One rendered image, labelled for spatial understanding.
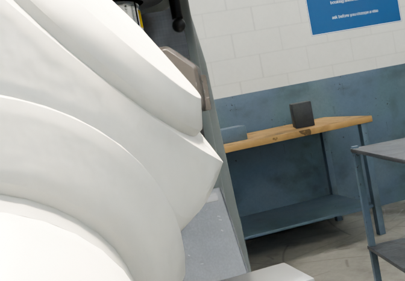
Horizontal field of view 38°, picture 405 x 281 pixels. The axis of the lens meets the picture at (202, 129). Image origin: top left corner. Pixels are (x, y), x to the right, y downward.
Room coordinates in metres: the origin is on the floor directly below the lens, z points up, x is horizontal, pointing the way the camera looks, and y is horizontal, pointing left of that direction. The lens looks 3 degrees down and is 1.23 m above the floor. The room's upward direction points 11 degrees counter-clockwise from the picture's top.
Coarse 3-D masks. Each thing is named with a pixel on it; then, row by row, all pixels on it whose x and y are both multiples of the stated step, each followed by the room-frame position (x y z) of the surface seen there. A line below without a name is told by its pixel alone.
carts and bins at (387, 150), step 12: (372, 144) 3.02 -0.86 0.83; (384, 144) 2.94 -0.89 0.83; (396, 144) 2.86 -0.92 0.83; (372, 156) 2.72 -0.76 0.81; (384, 156) 2.58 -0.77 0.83; (396, 156) 2.50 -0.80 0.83; (360, 168) 3.00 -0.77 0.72; (360, 180) 3.00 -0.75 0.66; (360, 192) 3.00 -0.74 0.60; (372, 228) 3.00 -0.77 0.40; (372, 240) 3.00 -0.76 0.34; (396, 240) 3.02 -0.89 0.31; (372, 252) 3.00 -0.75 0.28; (384, 252) 2.86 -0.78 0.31; (396, 252) 2.83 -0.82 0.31; (372, 264) 3.00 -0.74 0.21; (396, 264) 2.66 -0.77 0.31
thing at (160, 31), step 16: (144, 16) 0.79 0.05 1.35; (160, 16) 0.79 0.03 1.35; (160, 32) 0.79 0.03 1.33; (176, 32) 0.80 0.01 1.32; (192, 32) 0.81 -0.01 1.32; (176, 48) 0.80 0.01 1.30; (192, 48) 0.81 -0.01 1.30; (208, 80) 0.84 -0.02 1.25; (208, 112) 0.81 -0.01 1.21; (208, 128) 0.81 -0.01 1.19; (224, 160) 0.84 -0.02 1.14; (224, 176) 0.83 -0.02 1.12; (224, 192) 0.83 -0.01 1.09; (240, 224) 0.88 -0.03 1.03; (240, 240) 0.84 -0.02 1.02
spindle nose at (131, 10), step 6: (114, 0) 0.39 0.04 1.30; (120, 0) 0.39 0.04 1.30; (126, 0) 0.39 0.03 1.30; (132, 0) 0.40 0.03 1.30; (120, 6) 0.39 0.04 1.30; (126, 6) 0.39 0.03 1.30; (132, 6) 0.40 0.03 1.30; (138, 6) 0.40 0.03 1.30; (126, 12) 0.39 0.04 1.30; (132, 12) 0.39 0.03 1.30; (138, 12) 0.40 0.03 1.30; (132, 18) 0.39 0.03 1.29; (138, 18) 0.40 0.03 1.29; (138, 24) 0.40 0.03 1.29
